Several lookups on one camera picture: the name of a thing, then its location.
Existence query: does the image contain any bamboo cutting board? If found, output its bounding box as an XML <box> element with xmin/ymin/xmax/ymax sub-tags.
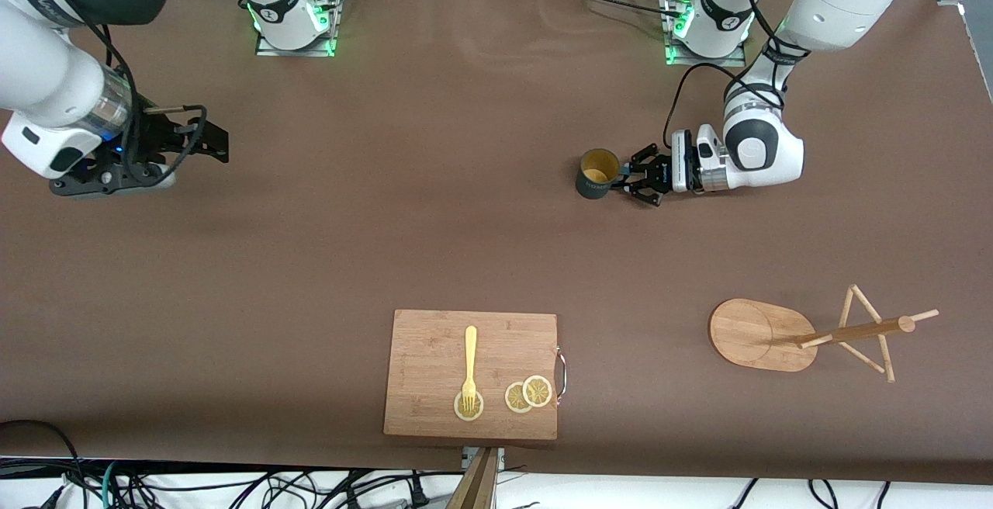
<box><xmin>383</xmin><ymin>309</ymin><xmax>568</xmax><ymax>441</ymax></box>

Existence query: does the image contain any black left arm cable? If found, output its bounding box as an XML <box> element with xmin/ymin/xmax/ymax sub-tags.
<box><xmin>662</xmin><ymin>0</ymin><xmax>786</xmax><ymax>153</ymax></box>

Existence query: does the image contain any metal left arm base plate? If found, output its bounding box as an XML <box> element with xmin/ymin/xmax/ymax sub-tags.
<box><xmin>664</xmin><ymin>0</ymin><xmax>748</xmax><ymax>68</ymax></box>

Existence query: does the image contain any wooden post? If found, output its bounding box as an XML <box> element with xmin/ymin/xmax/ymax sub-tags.
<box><xmin>446</xmin><ymin>447</ymin><xmax>499</xmax><ymax>509</ymax></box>

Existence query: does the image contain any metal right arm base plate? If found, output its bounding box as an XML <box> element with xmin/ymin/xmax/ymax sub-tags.
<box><xmin>254</xmin><ymin>0</ymin><xmax>344</xmax><ymax>58</ymax></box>

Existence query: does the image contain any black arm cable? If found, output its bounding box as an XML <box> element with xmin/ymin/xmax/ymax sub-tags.
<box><xmin>16</xmin><ymin>0</ymin><xmax>209</xmax><ymax>184</ymax></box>
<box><xmin>662</xmin><ymin>0</ymin><xmax>786</xmax><ymax>153</ymax></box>

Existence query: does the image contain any black looped cable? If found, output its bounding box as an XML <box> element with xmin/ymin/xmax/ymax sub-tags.
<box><xmin>0</xmin><ymin>419</ymin><xmax>88</xmax><ymax>509</ymax></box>

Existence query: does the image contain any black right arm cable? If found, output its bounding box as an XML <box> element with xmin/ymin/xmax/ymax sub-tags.
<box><xmin>16</xmin><ymin>0</ymin><xmax>209</xmax><ymax>184</ymax></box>

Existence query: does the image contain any wooden mug rack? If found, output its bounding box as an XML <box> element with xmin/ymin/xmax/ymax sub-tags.
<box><xmin>709</xmin><ymin>284</ymin><xmax>940</xmax><ymax>384</ymax></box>

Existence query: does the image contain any metal bracket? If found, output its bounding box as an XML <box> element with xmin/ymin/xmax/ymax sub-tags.
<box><xmin>462</xmin><ymin>447</ymin><xmax>506</xmax><ymax>471</ymax></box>

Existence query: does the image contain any teal mug with yellow inside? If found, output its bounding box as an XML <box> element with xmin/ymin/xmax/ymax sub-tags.
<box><xmin>576</xmin><ymin>148</ymin><xmax>628</xmax><ymax>200</ymax></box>

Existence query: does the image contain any yellow plastic fork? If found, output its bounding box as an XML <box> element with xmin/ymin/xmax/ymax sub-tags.
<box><xmin>461</xmin><ymin>326</ymin><xmax>479</xmax><ymax>412</ymax></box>

